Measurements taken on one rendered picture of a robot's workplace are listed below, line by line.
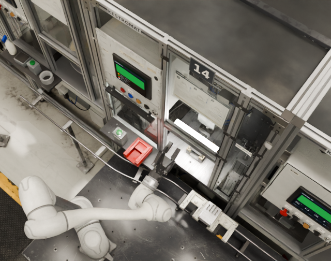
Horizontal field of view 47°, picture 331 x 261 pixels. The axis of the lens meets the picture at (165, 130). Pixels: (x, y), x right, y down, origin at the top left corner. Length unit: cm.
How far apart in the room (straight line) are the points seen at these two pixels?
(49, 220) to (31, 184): 20
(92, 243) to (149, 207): 53
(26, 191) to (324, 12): 162
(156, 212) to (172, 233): 66
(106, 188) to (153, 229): 44
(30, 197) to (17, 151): 189
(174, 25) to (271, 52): 43
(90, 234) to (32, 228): 58
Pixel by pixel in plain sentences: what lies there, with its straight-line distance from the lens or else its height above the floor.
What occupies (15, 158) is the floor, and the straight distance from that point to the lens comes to 378.
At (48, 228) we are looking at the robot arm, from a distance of 189.
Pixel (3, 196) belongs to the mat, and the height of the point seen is 1.
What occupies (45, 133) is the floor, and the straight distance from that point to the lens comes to 381.
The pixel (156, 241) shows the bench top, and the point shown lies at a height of 68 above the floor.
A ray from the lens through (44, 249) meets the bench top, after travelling 272.
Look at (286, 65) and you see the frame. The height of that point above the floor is 201.
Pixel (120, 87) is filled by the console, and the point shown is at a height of 142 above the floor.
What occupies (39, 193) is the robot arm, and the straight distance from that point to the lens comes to 194.
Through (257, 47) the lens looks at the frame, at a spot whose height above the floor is 201.
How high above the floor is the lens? 326
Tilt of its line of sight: 63 degrees down
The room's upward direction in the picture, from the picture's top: 3 degrees clockwise
